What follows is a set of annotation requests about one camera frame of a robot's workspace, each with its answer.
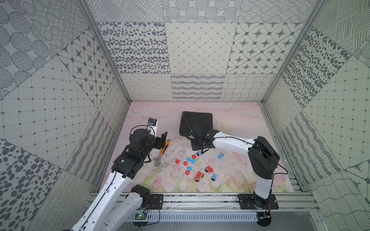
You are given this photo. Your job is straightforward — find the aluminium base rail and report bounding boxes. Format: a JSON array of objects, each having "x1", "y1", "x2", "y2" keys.
[{"x1": 103, "y1": 192, "x2": 322, "y2": 227}]

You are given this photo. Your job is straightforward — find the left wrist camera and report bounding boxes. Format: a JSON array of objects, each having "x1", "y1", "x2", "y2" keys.
[{"x1": 147, "y1": 118, "x2": 158, "y2": 136}]

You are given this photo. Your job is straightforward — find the black plastic tool case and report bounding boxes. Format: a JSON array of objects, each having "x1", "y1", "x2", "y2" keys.
[{"x1": 179, "y1": 112, "x2": 213, "y2": 136}]

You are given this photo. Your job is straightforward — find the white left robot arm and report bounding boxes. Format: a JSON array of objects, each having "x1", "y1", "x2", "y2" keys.
[{"x1": 72, "y1": 126, "x2": 167, "y2": 231}]

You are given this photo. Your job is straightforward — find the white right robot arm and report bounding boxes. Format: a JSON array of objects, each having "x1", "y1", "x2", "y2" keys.
[{"x1": 186, "y1": 128, "x2": 280, "y2": 210}]

